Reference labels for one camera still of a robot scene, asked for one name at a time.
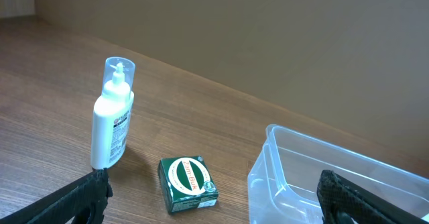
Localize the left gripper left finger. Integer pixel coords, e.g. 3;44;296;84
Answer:
1;168;113;224

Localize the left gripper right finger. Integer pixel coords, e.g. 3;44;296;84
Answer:
316;170;426;224

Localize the green Zam-Buk box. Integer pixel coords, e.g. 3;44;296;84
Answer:
158;156;219;215

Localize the clear plastic container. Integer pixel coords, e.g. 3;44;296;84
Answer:
247;124;428;223

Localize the white spray bottle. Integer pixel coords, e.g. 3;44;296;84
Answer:
90;56;135;170

